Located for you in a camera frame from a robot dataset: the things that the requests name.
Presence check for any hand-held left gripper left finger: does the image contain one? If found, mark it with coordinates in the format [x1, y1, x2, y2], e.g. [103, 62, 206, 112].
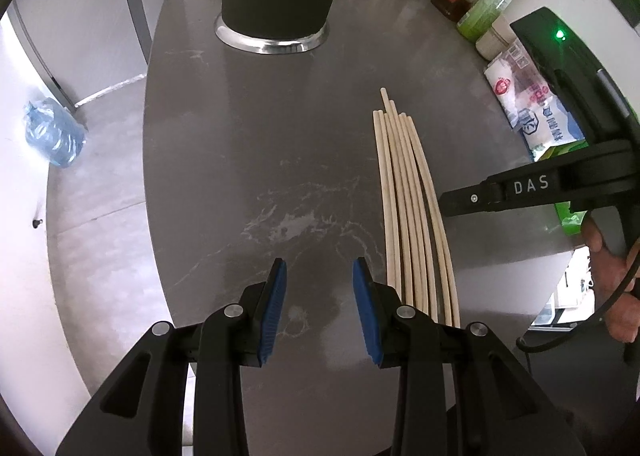
[55, 258, 288, 456]

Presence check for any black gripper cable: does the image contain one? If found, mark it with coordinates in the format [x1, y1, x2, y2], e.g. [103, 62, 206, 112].
[515, 256, 640, 362]

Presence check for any green packet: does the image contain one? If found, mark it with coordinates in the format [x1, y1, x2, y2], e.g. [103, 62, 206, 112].
[530, 138, 596, 239]

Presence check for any large clear water bottle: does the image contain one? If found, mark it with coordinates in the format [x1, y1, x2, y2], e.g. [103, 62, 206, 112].
[23, 97, 87, 168]

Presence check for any white door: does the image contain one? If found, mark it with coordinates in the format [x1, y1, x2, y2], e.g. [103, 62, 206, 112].
[0, 0, 151, 107]

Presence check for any person's right hand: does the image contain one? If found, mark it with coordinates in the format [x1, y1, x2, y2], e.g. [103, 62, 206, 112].
[581, 215, 640, 344]

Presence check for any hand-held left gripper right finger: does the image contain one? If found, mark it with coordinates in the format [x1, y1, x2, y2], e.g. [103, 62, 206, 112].
[351, 257, 586, 456]

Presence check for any bundle of wooden chopsticks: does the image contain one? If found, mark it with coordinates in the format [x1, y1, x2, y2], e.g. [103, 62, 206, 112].
[372, 87, 461, 328]

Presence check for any white bag red print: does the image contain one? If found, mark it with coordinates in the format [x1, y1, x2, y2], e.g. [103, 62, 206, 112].
[484, 43, 556, 129]

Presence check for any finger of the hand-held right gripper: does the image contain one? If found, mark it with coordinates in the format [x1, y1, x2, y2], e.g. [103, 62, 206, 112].
[440, 176, 506, 220]

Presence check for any white bag blue print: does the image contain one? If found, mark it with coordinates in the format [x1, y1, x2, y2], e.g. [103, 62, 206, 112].
[510, 86, 588, 152]

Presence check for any small white jar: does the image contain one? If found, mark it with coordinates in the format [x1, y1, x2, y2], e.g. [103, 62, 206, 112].
[475, 16, 518, 62]

